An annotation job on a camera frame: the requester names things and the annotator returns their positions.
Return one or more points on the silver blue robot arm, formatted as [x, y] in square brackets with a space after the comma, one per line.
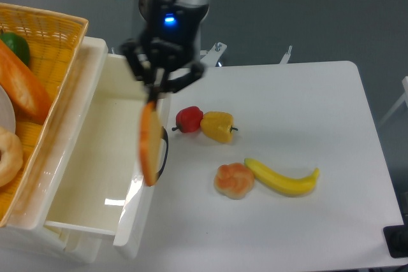
[165, 56]

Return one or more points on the orange baguette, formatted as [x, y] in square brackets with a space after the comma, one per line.
[24, 89]

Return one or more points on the black device at table edge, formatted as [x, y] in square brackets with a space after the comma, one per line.
[396, 240]

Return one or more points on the red bell pepper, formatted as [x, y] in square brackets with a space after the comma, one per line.
[188, 120]

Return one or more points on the yellow woven basket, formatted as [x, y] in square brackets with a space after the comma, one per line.
[54, 40]

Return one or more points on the orange bread slice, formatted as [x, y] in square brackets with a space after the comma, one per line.
[149, 142]

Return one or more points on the beige bagel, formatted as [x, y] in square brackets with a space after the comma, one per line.
[11, 156]

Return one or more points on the green vegetable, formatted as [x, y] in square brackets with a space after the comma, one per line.
[18, 45]

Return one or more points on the white frame at right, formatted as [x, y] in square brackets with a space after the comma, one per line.
[402, 100]

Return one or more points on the yellow banana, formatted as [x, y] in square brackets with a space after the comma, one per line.
[282, 184]

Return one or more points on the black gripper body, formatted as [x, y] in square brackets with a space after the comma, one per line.
[166, 43]

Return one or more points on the upper white drawer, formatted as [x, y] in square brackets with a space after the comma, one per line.
[102, 191]

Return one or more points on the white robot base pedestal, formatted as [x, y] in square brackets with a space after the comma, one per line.
[211, 57]

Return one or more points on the yellow bell pepper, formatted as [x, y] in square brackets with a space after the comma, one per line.
[218, 126]

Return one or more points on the round knotted bread roll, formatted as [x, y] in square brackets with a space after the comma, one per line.
[234, 180]

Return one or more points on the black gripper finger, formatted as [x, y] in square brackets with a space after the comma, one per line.
[153, 88]
[168, 85]

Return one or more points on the black drawer handle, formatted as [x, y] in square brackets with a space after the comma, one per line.
[165, 138]

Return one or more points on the white plate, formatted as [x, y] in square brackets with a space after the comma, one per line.
[7, 114]

